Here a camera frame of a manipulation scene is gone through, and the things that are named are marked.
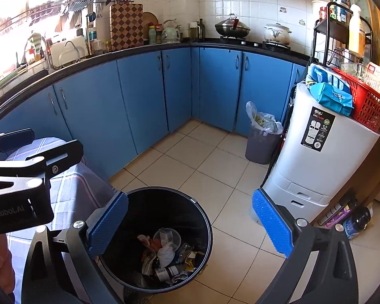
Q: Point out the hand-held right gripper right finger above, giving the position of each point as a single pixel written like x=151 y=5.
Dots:
x=272 y=224

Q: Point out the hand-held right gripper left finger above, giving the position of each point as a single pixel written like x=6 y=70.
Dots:
x=109 y=221

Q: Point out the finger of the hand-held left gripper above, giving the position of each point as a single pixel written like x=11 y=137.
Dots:
x=63 y=155
x=12 y=140

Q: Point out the clear printed plastic cup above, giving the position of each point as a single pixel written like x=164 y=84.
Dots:
x=171 y=235

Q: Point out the black trash bin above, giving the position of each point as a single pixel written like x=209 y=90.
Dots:
x=177 y=209

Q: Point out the brown medicine bottle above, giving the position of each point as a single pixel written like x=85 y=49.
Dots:
x=167 y=272

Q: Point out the person's left hand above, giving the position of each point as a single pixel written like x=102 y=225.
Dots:
x=1 y=259

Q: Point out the blue plaid tablecloth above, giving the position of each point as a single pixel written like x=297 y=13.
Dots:
x=69 y=193

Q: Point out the white storage appliance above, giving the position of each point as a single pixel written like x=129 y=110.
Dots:
x=304 y=171

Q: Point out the purple bottle on floor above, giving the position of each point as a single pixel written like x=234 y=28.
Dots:
x=337 y=213

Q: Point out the grey bin with plastic bag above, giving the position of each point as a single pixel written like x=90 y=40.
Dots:
x=261 y=145

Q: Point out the dark bottle on floor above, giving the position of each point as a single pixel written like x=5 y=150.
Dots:
x=361 y=223

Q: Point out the blue lower kitchen cabinets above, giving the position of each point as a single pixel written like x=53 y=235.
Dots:
x=139 y=95

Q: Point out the white dish drainer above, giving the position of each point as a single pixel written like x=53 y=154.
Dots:
x=68 y=49

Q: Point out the black kitchen countertop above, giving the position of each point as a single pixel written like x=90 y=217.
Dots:
x=129 y=50

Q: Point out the blue wipes packet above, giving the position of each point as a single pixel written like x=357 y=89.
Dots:
x=334 y=98

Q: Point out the checkered cutting board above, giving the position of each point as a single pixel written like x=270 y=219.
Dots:
x=126 y=27

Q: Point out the metal dish rack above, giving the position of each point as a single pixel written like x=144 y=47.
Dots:
x=66 y=3

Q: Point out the red plastic basket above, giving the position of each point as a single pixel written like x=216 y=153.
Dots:
x=367 y=107

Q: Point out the light blue packet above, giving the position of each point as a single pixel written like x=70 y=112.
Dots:
x=323 y=74

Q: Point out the pale green kettle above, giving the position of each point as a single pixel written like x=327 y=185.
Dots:
x=171 y=33

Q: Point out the steel pot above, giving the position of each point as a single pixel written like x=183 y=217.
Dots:
x=345 y=57

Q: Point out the gas stove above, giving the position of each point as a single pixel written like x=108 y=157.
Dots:
x=256 y=42

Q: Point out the white ceramic pot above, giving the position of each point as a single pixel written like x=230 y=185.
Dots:
x=277 y=34

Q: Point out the black wok with lid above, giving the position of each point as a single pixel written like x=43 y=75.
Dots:
x=232 y=29

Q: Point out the white spray bottle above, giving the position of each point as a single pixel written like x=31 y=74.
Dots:
x=356 y=31

